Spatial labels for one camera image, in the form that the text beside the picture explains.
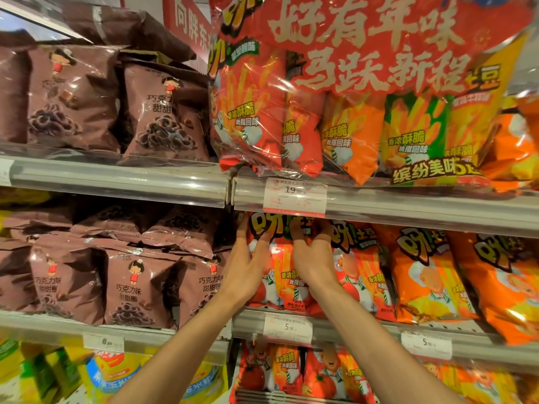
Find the person's left hand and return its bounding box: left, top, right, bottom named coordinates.
left=218, top=212, right=277, bottom=310

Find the person's right hand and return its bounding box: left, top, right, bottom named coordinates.
left=289, top=218, right=342, bottom=301

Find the row of red tomato chip bags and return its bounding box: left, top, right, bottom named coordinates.
left=229, top=340, right=376, bottom=404

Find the orange potato stick bag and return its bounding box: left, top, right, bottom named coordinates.
left=373, top=224, right=480, bottom=324
left=447, top=231, right=539, bottom=346

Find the metal store shelving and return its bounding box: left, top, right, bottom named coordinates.
left=0, top=143, right=539, bottom=404

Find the large red multipack snack bag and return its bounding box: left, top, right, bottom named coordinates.
left=207, top=0, right=533, bottom=188

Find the person's left forearm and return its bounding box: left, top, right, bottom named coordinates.
left=107, top=290, right=253, bottom=404

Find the person's right forearm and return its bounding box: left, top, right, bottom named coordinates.
left=309, top=283, right=464, bottom=404

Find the red hanging banner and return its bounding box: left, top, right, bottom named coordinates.
left=162, top=0, right=212, bottom=63

